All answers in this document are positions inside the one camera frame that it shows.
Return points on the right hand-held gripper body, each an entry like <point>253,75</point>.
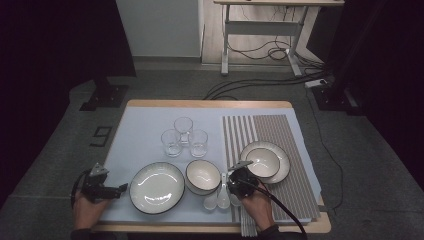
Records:
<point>242,185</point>

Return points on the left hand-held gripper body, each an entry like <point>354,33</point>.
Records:
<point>96,188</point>

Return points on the white black-rimmed bowl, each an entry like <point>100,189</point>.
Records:
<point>201,193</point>
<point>263,163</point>
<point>203,175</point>

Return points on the bundle of white chopsticks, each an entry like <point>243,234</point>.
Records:
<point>246,226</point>

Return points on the white black-rimmed plate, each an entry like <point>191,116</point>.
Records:
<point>284,163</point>
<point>156,186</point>

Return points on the person's left hand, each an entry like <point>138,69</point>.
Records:
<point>86,213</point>

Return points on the person's right hand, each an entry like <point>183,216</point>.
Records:
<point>260,210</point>

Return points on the pale blue table mat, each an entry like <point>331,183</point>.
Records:
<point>143,143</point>

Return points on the clear drinking glass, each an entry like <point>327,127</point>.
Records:
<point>171,145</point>
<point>199,144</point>
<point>183,128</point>

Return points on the brown striped placemat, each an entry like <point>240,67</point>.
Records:
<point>276,126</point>

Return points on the wooden table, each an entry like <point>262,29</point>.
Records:
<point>206,103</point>

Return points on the black stand base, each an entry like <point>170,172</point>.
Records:
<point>333,98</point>
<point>106,95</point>

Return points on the white power strip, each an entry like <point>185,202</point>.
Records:
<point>315,83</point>

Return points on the dark curtain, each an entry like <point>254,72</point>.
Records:
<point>50,50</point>
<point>393,66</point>

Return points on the white-framed desk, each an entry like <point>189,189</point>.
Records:
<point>260,28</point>

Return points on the light grey panel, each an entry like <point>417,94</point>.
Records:
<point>160,26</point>

